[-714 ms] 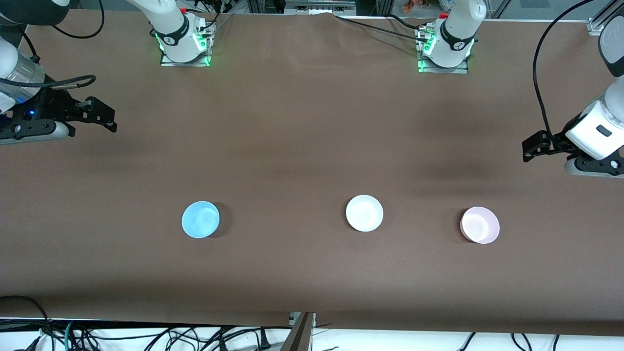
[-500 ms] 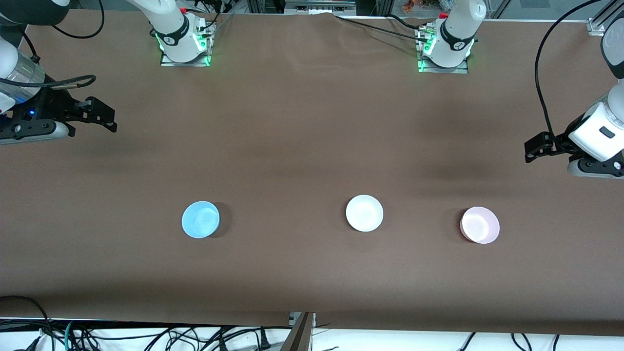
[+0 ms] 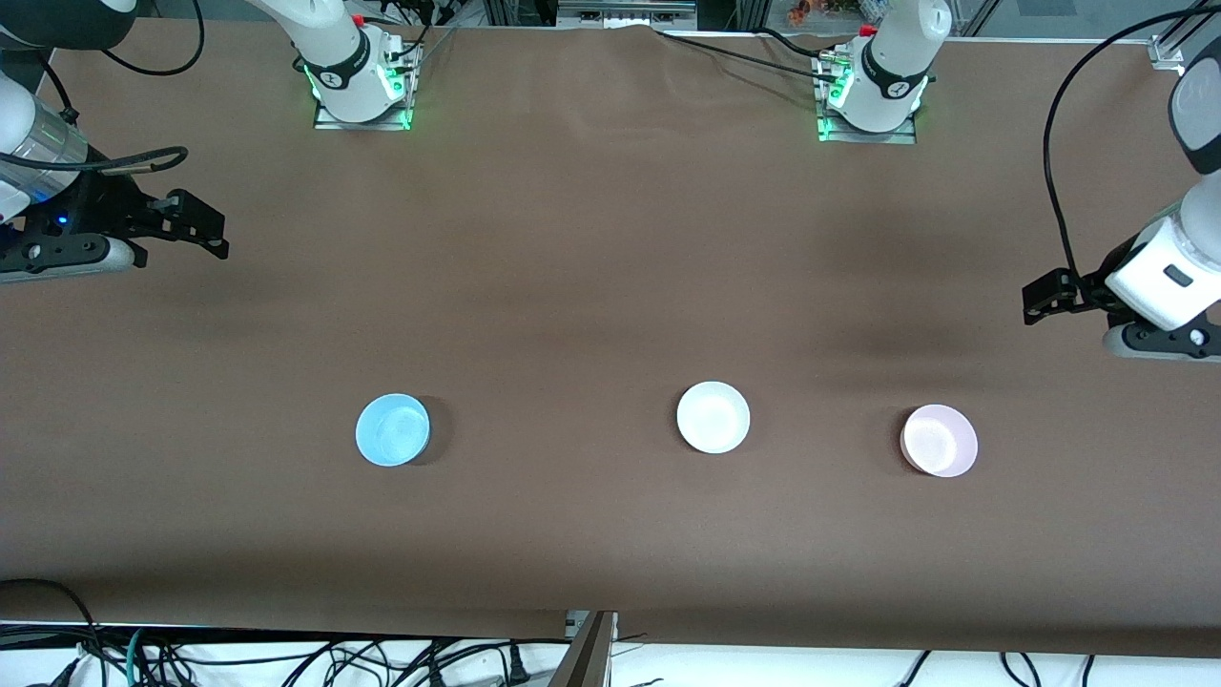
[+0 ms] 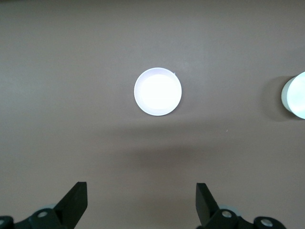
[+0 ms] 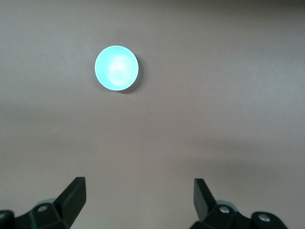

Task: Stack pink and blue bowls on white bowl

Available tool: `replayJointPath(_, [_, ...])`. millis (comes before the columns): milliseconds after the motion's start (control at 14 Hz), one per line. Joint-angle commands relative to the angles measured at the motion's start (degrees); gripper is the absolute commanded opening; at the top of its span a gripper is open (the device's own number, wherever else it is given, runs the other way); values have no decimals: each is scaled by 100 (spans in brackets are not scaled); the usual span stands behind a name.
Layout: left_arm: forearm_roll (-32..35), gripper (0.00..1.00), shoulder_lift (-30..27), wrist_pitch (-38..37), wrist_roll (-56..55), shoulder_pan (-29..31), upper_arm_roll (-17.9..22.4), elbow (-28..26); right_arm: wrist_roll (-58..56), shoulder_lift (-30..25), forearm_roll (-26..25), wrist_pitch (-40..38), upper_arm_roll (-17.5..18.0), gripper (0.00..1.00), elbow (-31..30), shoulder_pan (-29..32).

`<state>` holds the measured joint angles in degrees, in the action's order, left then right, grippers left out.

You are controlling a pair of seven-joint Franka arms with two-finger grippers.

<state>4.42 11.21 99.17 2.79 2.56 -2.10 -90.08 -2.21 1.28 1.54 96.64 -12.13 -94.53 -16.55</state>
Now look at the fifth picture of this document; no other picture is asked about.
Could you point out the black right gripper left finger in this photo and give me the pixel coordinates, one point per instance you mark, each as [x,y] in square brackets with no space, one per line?
[69,202]

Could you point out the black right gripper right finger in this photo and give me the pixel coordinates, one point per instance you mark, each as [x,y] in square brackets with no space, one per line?
[205,205]

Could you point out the brown table cover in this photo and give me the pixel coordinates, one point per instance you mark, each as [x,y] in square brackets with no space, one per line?
[214,95]

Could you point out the light blue bowl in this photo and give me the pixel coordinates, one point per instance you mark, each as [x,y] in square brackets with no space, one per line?
[116,68]

